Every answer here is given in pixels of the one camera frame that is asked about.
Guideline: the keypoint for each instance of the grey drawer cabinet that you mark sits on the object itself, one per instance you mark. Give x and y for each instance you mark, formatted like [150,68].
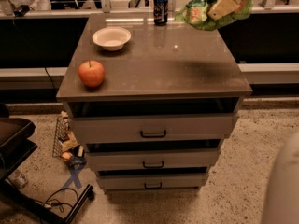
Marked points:
[161,71]

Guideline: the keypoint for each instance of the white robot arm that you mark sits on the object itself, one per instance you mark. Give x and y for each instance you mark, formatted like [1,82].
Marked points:
[281,202]

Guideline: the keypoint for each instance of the grey drawer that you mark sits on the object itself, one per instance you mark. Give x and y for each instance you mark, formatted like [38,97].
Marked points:
[153,128]
[140,160]
[148,182]

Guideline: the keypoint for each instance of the bottom grey drawer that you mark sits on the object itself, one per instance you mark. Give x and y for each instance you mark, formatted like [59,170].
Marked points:
[148,182]

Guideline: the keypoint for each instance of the red apple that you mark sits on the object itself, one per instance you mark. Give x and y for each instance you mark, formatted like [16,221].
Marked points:
[91,73]

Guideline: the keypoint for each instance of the top grey drawer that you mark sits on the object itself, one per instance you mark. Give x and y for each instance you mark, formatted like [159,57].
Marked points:
[153,128]

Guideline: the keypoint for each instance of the blue tape cross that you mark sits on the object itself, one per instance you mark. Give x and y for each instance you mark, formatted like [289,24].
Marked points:
[73,178]

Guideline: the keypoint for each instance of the blue soda can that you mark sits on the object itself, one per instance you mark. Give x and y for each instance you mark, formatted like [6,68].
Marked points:
[160,12]

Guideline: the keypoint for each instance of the white bowl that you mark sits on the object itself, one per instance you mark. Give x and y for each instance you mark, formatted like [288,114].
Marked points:
[111,38]

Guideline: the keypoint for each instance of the middle grey drawer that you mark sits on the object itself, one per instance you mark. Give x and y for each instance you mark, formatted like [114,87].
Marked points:
[140,160]

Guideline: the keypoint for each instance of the green rice chip bag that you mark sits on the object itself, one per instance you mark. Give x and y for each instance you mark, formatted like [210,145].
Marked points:
[195,12]

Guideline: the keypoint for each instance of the wire basket with snacks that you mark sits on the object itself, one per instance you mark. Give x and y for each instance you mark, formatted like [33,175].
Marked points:
[65,144]

